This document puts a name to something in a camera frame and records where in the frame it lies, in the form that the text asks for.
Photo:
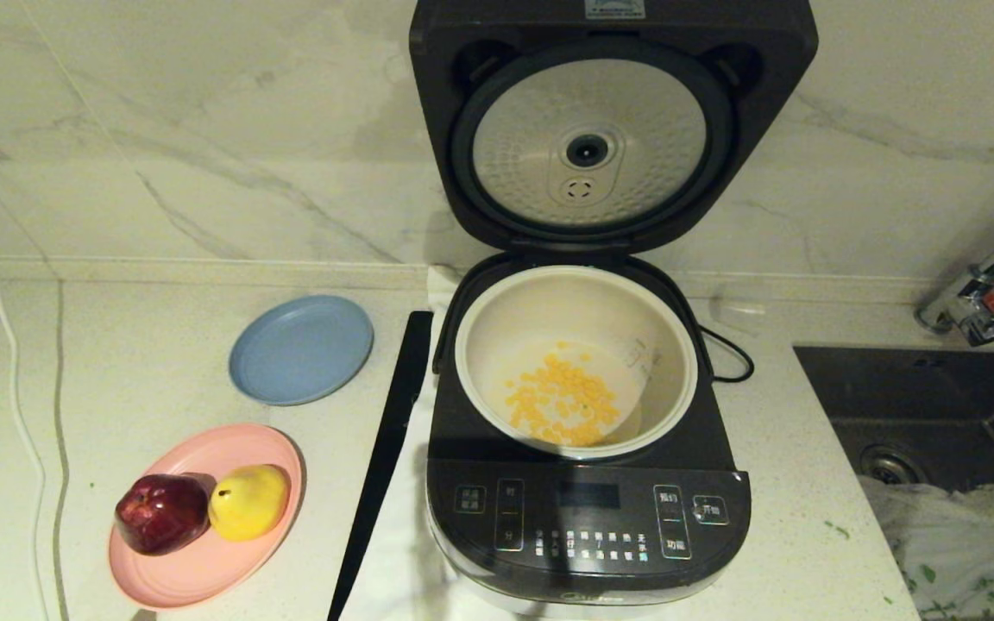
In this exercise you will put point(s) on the red apple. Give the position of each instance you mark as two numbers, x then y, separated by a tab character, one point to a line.
160	516

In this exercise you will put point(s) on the yellow pear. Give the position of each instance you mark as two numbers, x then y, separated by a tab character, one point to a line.
248	503

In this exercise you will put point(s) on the pink plate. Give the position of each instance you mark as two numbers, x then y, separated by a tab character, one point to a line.
204	573

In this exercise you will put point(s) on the black rice cooker lid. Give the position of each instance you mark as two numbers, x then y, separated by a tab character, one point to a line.
600	112

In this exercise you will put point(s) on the blue plate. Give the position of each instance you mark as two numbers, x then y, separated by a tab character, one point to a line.
301	349

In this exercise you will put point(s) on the yellow corn kernels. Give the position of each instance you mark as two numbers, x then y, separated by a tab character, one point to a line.
562	397

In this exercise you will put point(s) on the white green patterned cloth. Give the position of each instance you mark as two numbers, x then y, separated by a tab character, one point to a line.
954	552

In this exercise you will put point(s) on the white inner pot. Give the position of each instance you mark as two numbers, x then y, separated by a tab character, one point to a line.
497	345

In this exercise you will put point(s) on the clear plastic cup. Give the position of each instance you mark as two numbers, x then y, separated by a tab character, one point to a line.
739	315

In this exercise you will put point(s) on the long black flat strip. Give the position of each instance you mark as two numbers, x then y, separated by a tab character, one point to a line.
385	457

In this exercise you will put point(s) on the black rice cooker base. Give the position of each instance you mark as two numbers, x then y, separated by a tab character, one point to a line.
566	517

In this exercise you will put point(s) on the dark sink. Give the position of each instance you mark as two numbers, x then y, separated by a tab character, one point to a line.
911	397

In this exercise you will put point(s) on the chrome faucet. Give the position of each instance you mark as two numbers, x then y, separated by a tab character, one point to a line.
971	310

